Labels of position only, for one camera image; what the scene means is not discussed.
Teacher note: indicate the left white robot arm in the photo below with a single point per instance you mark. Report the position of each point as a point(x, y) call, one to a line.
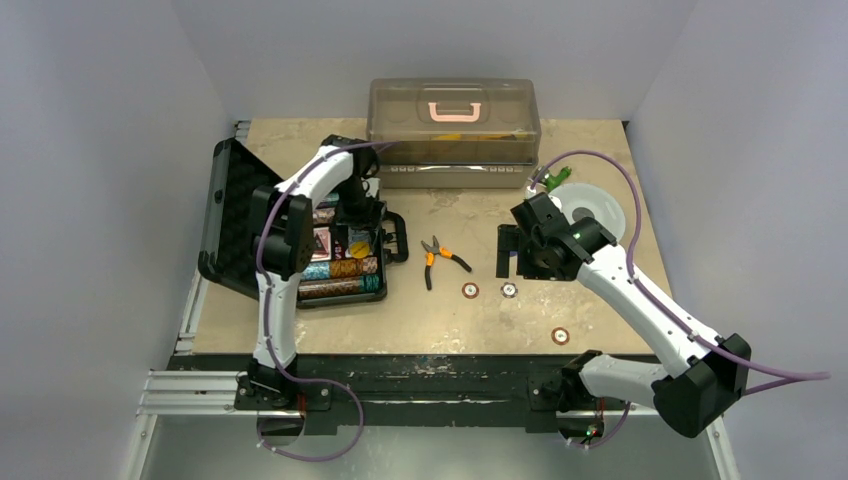
point(285, 245)

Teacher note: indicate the bottom chip row brown green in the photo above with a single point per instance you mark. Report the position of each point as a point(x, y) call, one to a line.
point(327, 288)

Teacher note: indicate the translucent brown storage box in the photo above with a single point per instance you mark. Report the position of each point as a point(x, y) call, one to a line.
point(455, 133)

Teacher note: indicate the grey poker chip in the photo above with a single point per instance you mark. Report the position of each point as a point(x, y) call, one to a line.
point(509, 290)

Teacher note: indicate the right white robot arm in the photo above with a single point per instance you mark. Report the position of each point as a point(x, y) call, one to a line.
point(698, 375)

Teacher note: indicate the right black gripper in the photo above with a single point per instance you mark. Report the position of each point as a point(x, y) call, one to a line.
point(507, 248)

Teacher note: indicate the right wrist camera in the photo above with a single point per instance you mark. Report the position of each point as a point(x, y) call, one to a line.
point(535, 188)

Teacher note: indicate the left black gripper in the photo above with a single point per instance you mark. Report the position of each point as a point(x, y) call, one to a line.
point(366, 219)

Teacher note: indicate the green toy figure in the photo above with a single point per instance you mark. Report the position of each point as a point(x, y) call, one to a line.
point(553, 179)

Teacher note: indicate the white filament spool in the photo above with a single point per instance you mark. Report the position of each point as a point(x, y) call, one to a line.
point(582, 200)

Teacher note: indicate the orange big blind button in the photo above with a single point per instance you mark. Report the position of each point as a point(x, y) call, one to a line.
point(360, 250)

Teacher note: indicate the red poker chip front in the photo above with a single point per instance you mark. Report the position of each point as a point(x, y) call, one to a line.
point(560, 336)

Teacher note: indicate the red poker chip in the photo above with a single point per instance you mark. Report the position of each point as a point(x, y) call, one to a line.
point(560, 336)
point(470, 290)

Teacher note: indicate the black poker chip case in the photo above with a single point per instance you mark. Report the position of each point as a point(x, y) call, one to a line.
point(227, 251)

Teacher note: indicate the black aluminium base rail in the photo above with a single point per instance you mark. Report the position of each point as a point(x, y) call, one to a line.
point(380, 390)

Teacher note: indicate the blue playing card deck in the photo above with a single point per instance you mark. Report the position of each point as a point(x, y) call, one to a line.
point(358, 235)

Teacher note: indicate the red playing card deck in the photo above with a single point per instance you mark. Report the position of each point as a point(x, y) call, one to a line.
point(323, 245)

